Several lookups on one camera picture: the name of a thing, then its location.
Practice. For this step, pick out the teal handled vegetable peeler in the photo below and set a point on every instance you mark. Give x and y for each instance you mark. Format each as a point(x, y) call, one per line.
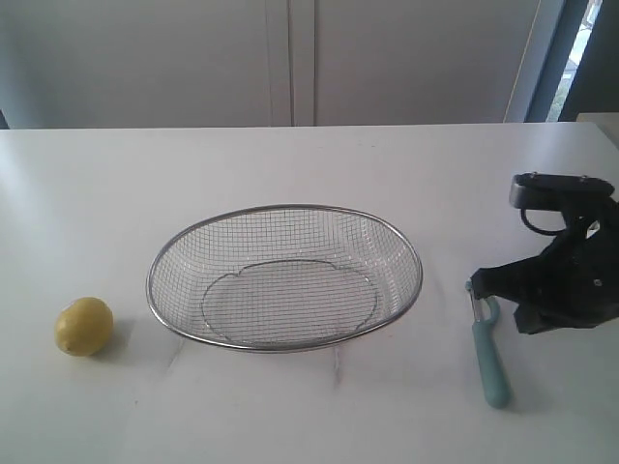
point(497, 391)

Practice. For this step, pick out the yellow lemon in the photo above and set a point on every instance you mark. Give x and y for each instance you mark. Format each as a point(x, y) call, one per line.
point(84, 327)

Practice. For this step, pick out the oval metal wire basket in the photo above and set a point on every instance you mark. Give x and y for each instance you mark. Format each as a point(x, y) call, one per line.
point(284, 278)

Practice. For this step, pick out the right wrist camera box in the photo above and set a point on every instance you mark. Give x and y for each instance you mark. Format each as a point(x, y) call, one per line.
point(556, 193)

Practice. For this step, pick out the white cabinet corner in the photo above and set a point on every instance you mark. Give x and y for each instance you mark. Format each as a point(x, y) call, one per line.
point(607, 122)

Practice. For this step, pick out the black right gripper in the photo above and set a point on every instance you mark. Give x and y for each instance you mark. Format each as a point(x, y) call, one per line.
point(579, 273)

